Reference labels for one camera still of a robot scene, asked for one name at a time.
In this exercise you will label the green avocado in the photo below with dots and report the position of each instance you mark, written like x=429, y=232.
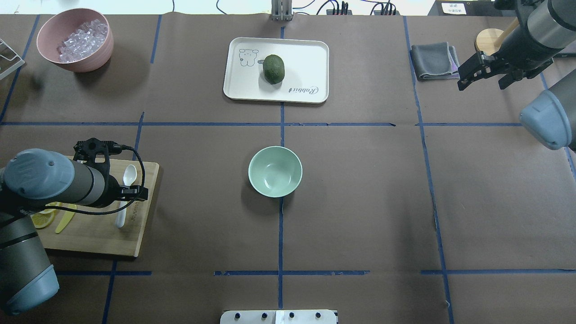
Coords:
x=274, y=69

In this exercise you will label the yellow plastic knife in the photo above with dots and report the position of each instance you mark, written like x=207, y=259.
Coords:
x=66, y=218

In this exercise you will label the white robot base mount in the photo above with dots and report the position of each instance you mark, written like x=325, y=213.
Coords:
x=305, y=316

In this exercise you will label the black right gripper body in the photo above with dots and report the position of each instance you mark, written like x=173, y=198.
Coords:
x=516, y=50

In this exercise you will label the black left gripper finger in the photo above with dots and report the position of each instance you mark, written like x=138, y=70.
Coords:
x=133, y=193

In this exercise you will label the bamboo cutting board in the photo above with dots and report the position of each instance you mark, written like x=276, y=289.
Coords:
x=99, y=234

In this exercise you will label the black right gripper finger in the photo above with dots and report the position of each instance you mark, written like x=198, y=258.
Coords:
x=475, y=68

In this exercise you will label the clear ice cubes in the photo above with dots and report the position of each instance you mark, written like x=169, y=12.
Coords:
x=84, y=41

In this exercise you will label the grey folded cloth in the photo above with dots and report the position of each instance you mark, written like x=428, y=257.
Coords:
x=435, y=61

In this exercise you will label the upper lemon slice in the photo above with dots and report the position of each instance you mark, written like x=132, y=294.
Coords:
x=52, y=205

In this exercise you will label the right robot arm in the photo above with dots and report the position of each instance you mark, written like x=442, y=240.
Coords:
x=545, y=27

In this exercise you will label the green bowl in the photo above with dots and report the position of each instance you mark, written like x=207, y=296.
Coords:
x=275, y=171

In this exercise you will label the wooden mug stand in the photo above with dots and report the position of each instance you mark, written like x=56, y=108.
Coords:
x=491, y=40

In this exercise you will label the pink bowl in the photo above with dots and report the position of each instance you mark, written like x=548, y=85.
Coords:
x=58, y=27

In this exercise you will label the white rabbit tray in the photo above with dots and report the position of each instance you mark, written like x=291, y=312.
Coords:
x=306, y=65

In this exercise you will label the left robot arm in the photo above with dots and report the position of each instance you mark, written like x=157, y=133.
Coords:
x=30, y=182

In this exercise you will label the white plastic spoon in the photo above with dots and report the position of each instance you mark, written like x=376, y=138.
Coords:
x=129, y=177

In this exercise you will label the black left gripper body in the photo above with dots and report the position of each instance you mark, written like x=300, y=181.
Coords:
x=109, y=192

